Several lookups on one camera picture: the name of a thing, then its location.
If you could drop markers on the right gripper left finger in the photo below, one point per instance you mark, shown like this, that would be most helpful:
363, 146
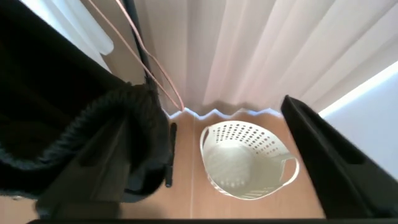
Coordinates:
99, 177

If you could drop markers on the pink clothes hanger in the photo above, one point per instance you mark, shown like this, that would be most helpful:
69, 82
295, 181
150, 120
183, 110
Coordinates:
133, 54

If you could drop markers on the black clothes rack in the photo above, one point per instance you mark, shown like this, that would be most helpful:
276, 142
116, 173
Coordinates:
170, 155

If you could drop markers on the white laundry basket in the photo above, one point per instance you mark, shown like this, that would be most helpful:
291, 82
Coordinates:
230, 165

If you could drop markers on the black garment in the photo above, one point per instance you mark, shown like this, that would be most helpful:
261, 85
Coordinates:
37, 93

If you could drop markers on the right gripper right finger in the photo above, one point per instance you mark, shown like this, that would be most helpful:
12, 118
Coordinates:
345, 183

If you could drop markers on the white printed T-shirt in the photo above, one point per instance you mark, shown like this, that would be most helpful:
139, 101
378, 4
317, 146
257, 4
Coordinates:
77, 28

